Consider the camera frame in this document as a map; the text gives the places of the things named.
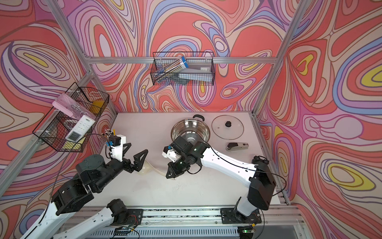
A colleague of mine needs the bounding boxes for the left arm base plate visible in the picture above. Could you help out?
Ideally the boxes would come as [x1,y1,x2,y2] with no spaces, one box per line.
[112,209,144,226]

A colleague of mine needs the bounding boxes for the glass pot lid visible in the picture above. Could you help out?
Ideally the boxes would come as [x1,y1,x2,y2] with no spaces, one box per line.
[211,115,244,140]

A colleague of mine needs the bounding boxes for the aluminium rail front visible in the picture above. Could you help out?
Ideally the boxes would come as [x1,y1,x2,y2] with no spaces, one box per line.
[59,205,305,228]

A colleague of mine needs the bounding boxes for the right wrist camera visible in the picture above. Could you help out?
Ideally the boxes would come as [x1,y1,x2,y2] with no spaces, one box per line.
[162,145,181,162]

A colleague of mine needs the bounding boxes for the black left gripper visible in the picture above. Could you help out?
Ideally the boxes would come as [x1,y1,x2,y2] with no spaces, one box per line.
[92,142,148,193]

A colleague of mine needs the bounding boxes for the black white stapler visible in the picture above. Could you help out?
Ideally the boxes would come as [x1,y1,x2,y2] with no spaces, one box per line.
[226,142,249,151]

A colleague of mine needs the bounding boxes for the tube of pencils blue cap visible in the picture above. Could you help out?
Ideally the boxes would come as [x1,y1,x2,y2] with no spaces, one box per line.
[154,56,189,83]

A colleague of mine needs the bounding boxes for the black wire basket back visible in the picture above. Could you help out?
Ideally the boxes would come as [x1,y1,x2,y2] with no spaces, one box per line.
[150,51,215,86]

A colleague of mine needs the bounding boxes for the white calculator device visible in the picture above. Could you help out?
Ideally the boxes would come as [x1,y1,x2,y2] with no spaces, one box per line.
[66,115,95,142]

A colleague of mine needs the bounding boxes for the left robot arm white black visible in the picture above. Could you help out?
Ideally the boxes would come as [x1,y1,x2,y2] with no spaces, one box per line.
[22,149,148,239]

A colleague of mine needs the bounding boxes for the yellow sticky notes pad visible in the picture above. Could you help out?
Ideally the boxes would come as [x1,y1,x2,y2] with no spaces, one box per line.
[62,141,82,151]

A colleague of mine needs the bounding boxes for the black alarm clock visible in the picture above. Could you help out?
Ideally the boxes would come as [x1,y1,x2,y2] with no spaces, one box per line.
[252,155,270,165]

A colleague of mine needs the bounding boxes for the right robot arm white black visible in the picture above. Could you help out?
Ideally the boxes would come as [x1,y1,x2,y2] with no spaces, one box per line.
[162,142,276,217]

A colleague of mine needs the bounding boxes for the yellow object in basket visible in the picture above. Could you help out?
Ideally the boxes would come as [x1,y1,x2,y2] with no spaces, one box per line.
[89,100,105,116]

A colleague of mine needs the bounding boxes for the stainless steel pot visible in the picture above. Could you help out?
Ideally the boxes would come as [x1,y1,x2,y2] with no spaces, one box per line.
[170,114,211,144]

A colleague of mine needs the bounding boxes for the black wire basket left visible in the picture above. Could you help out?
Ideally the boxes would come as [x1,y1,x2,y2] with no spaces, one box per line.
[32,83,109,152]

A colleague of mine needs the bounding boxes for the white grey box in basket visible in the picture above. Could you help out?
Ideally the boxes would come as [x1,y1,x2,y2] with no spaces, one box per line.
[178,63,213,81]

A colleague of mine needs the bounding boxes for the black wire basket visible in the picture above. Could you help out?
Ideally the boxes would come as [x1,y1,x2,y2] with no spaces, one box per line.
[32,83,109,152]
[150,51,215,86]

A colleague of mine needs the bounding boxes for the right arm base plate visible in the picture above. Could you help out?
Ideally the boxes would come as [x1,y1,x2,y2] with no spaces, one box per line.
[220,208,262,225]

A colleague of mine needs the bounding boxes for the cream plastic ladle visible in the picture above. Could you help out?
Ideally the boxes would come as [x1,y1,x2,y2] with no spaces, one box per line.
[139,161,166,177]

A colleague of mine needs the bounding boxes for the pink box in basket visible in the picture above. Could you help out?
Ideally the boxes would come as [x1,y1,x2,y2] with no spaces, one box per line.
[52,94,77,118]

